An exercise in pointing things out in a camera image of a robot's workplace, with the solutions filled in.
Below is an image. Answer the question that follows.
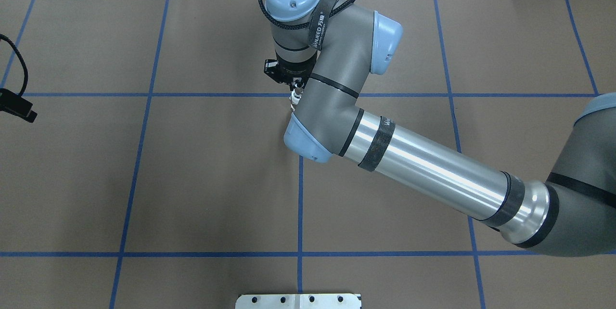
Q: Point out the white metal base plate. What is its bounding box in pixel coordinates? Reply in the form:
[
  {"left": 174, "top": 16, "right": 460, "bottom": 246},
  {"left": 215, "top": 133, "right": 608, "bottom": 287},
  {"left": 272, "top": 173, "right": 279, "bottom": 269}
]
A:
[{"left": 235, "top": 293, "right": 363, "bottom": 309}]

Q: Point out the chrome metal pipe fitting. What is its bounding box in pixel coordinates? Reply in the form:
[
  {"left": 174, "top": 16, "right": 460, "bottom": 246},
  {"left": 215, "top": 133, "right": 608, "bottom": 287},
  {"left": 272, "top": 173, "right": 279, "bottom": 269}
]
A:
[{"left": 291, "top": 78, "right": 306, "bottom": 94}]

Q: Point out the white PPR valve with handle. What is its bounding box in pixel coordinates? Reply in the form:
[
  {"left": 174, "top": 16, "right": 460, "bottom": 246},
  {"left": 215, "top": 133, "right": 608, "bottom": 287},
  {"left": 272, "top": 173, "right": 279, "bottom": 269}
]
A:
[{"left": 290, "top": 88, "right": 304, "bottom": 112}]

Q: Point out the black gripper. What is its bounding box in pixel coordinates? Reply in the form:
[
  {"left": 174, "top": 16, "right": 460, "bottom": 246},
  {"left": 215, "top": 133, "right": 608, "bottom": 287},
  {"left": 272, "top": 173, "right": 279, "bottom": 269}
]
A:
[{"left": 274, "top": 61, "right": 315, "bottom": 84}]

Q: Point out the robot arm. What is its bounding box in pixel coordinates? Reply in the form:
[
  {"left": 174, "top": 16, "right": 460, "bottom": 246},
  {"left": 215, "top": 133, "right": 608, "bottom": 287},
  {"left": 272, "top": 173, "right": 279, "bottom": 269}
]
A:
[{"left": 257, "top": 0, "right": 616, "bottom": 257}]

